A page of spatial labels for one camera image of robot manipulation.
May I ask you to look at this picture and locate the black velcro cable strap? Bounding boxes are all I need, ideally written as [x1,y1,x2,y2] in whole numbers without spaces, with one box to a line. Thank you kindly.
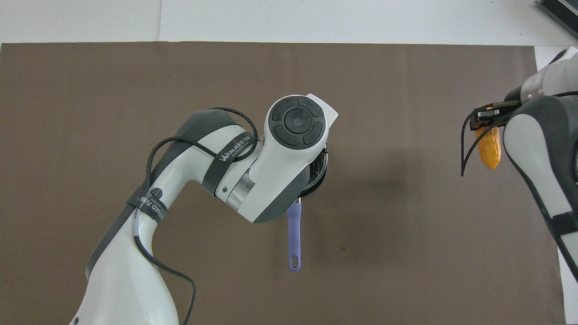
[545,211,578,238]
[125,185,168,223]
[201,129,253,196]

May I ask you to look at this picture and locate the glass lid with blue knob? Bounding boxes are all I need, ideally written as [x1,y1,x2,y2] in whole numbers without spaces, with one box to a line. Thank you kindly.
[300,151,329,197]

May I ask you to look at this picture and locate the dark pot with purple handle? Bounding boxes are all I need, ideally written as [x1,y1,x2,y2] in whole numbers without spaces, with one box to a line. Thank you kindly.
[287,151,329,272]

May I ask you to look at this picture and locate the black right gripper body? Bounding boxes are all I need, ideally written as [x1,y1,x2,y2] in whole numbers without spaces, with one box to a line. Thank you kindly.
[490,100,522,119]

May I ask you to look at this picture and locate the brown table mat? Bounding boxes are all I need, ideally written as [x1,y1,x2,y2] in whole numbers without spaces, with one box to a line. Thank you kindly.
[0,42,566,325]

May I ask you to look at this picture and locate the grey ribbed metal box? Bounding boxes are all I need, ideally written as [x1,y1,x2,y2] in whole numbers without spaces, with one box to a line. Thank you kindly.
[537,0,578,39]

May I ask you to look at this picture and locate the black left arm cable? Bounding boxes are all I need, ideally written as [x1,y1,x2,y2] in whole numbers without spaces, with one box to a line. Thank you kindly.
[134,107,259,325]

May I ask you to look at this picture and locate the yellow toy corn cob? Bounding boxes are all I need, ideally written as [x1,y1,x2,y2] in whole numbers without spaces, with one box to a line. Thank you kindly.
[478,126,502,171]

